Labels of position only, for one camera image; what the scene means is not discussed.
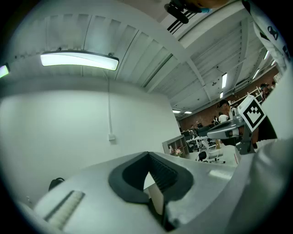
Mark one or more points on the person's right forearm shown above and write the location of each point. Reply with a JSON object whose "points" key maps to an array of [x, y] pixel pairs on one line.
{"points": [[265, 130]]}

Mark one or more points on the long ceiling light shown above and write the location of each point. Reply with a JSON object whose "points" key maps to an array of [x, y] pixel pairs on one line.
{"points": [[3, 71], [77, 60]]}

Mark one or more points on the white wall light switch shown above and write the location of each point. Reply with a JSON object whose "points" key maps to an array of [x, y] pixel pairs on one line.
{"points": [[112, 139]]}

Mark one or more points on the black backpack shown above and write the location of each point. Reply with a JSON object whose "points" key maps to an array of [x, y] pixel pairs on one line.
{"points": [[56, 182]]}

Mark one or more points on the small pale flower bunch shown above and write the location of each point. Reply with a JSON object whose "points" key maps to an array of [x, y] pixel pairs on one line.
{"points": [[177, 152]]}

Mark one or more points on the person's head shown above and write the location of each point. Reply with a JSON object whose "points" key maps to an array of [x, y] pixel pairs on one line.
{"points": [[201, 3]]}

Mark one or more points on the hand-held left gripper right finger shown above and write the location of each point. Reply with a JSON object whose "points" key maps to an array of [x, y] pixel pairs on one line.
{"points": [[196, 189]]}

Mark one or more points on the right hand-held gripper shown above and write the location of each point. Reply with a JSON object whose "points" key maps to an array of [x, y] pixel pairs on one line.
{"points": [[251, 114]]}

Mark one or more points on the black head-mounted camera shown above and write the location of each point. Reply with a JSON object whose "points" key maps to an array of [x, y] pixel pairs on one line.
{"points": [[177, 10]]}

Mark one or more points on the grey shelf unit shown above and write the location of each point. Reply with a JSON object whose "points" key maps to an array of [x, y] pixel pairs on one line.
{"points": [[176, 141]]}

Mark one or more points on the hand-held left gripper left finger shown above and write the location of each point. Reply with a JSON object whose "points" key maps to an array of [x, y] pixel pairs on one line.
{"points": [[91, 205]]}

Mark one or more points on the ceiling tube light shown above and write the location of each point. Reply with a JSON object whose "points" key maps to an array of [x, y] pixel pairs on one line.
{"points": [[224, 80], [221, 94]]}

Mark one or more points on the white office chair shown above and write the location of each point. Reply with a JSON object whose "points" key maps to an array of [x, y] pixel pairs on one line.
{"points": [[211, 154]]}

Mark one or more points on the white printed jersey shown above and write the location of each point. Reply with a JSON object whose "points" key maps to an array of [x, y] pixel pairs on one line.
{"points": [[263, 22]]}

